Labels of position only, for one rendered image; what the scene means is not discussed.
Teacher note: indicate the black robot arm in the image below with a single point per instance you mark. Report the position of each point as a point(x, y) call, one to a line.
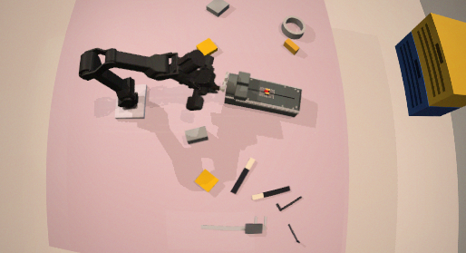
point(157, 67)

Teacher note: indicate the dark grey hollow cylinder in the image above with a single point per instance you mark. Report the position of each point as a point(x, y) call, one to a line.
point(296, 20)

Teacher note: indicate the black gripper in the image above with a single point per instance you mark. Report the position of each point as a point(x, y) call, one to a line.
point(195, 102)

